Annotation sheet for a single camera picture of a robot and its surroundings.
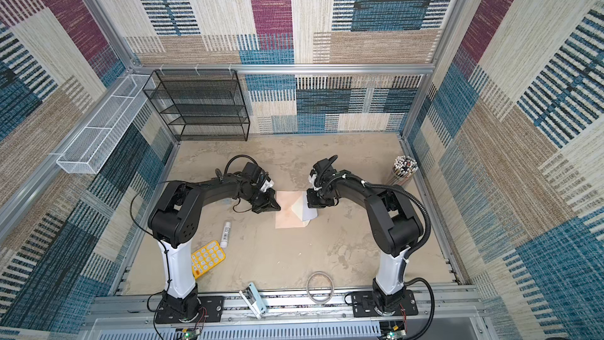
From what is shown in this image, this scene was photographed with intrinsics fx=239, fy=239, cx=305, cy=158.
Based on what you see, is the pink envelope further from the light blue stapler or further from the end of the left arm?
the light blue stapler

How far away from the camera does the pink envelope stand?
3.06ft

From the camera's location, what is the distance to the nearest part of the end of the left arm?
0.87m

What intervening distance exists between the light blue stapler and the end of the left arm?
25cm

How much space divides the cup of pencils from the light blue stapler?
0.63m

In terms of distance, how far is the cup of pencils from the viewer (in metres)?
0.87

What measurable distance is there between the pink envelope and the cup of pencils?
15.0 inches

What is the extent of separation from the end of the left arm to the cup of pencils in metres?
0.47

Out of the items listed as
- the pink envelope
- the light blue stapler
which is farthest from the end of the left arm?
the light blue stapler

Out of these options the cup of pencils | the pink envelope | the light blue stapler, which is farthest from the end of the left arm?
the cup of pencils

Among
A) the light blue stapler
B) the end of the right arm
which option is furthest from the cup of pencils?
the light blue stapler

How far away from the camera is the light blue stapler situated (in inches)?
28.6

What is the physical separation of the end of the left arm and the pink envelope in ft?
0.16

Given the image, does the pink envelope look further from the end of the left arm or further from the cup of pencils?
the cup of pencils

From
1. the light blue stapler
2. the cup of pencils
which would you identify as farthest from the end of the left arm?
the cup of pencils
